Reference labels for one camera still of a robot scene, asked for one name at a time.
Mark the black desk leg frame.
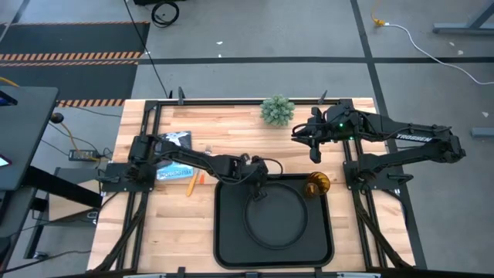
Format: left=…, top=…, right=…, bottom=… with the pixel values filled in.
left=0, top=165, right=103, bottom=271

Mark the black power adapter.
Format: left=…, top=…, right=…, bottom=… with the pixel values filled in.
left=68, top=149, right=97, bottom=162

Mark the black orange-striped floor mat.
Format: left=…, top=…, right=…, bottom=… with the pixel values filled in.
left=0, top=61, right=139, bottom=108
left=0, top=21, right=151, bottom=63

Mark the white floor cable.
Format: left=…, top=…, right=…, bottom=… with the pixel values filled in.
left=385, top=22, right=494, bottom=86

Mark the wooden-handled metal spoon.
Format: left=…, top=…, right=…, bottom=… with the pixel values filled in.
left=186, top=144, right=213, bottom=198

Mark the black round plate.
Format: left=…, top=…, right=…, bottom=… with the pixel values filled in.
left=242, top=181, right=309, bottom=250

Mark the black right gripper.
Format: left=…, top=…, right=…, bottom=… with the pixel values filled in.
left=290, top=106, right=354, bottom=164

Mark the coiled black cable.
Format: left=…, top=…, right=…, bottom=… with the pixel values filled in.
left=151, top=2, right=181, bottom=28

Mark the thin black cable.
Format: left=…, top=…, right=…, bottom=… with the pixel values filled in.
left=123, top=0, right=173, bottom=98

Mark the yellow cable plug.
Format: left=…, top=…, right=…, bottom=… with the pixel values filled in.
left=370, top=0, right=387, bottom=27

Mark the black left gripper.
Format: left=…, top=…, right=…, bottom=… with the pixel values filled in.
left=241, top=154, right=270, bottom=202

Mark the amber ribbed cup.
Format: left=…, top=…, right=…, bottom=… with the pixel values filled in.
left=304, top=171, right=332, bottom=198

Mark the black plastic tray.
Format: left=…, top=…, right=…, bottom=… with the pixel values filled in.
left=213, top=173, right=335, bottom=270

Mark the dark desk top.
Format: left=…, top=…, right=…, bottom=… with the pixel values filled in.
left=0, top=85, right=59, bottom=192

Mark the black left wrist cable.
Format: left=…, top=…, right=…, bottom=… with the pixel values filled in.
left=252, top=156, right=285, bottom=179

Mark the green potted plant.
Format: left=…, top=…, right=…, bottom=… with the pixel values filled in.
left=259, top=94, right=296, bottom=127

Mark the grey desk foot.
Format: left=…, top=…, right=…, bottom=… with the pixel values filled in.
left=431, top=0, right=494, bottom=36
left=471, top=127, right=494, bottom=139

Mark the Yellowstone picture book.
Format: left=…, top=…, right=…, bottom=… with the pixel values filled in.
left=155, top=130, right=195, bottom=181

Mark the black aluminium rig frame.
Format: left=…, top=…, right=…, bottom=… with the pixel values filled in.
left=92, top=98, right=428, bottom=278

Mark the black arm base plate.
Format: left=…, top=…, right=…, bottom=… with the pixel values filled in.
left=100, top=161, right=156, bottom=193
left=343, top=160, right=404, bottom=191

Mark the orange cable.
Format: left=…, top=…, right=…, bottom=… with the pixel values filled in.
left=57, top=121, right=100, bottom=161

